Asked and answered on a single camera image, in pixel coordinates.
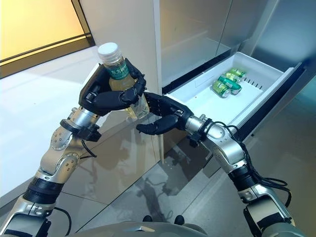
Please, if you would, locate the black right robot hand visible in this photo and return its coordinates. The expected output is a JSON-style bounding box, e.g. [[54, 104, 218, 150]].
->
[[136, 91, 195, 136]]

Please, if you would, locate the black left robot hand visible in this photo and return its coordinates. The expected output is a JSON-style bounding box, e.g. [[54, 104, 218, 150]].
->
[[78, 59, 147, 117]]

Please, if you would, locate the yellow tea bottle white cap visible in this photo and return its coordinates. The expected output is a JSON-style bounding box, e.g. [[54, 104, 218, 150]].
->
[[97, 42, 151, 120]]

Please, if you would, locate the fridge drawer with white bin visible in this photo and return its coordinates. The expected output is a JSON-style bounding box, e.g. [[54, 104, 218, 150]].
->
[[161, 51, 308, 178]]

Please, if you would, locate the steel bottom fridge drawer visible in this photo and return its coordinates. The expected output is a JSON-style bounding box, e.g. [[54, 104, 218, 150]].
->
[[162, 133, 215, 178]]

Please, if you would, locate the stainless steel fridge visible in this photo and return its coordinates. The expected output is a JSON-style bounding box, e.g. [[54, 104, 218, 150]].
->
[[158, 0, 309, 178]]

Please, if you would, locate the green drink can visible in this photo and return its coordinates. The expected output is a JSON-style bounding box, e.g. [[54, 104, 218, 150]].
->
[[217, 75, 242, 95], [228, 68, 247, 79], [211, 80, 232, 98]]

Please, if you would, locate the white tall side panel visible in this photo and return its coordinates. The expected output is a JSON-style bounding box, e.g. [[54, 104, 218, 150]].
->
[[79, 0, 165, 163]]

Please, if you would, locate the grey robot torso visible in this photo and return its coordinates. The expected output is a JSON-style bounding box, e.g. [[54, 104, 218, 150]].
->
[[41, 221, 210, 237]]

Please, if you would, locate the grey tall cabinet panel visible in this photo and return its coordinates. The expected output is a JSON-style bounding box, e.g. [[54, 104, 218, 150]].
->
[[249, 0, 316, 139]]

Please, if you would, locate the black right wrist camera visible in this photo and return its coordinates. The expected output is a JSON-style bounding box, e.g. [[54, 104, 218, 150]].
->
[[189, 133, 200, 148]]

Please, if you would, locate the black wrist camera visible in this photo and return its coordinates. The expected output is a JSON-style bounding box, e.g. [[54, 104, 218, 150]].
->
[[189, 133, 200, 148], [81, 124, 101, 143]]

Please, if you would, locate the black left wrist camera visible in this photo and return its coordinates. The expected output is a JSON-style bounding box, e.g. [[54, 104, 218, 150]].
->
[[81, 124, 101, 143]]

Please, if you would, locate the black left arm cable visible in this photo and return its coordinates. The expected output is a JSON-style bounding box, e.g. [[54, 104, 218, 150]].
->
[[53, 140, 97, 237]]

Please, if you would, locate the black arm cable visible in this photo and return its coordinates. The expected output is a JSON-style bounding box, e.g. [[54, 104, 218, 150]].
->
[[53, 140, 97, 237], [204, 118, 292, 205]]

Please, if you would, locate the orange window with black frame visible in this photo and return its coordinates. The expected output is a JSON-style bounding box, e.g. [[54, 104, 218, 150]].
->
[[0, 0, 96, 79]]

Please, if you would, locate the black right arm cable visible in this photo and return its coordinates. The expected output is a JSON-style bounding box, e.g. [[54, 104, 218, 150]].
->
[[204, 118, 292, 205]]

